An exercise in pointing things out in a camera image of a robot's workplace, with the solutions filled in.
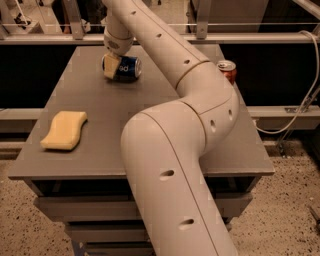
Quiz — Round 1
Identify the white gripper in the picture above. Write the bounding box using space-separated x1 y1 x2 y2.
103 28 134 79

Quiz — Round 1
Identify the blue pepsi can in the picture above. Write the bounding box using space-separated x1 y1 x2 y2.
112 56 142 80

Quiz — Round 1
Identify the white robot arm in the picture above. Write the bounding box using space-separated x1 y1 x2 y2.
102 0 239 256

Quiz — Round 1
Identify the orange soda can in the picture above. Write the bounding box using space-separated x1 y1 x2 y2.
217 60 237 84

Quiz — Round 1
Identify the black office chair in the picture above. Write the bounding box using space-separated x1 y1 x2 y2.
52 0 107 34

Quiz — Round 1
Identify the yellow sponge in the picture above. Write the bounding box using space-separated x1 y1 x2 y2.
40 111 87 151

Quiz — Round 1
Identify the grey drawer cabinet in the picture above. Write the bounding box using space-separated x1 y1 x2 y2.
8 44 275 256

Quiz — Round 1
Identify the grey top drawer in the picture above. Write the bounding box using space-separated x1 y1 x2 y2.
34 193 253 223

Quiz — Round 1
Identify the grey drawer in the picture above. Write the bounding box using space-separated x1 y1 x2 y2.
34 193 253 223
85 242 155 256
64 218 232 243

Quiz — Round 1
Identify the grey middle drawer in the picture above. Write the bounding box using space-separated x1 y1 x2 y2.
64 218 232 243

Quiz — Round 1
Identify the grey bottom drawer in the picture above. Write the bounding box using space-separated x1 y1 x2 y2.
85 242 155 256

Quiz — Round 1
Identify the metal railing frame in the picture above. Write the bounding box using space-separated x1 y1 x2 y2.
0 0 319 45

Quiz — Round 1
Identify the white cable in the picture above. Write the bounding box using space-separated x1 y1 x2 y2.
254 30 320 135

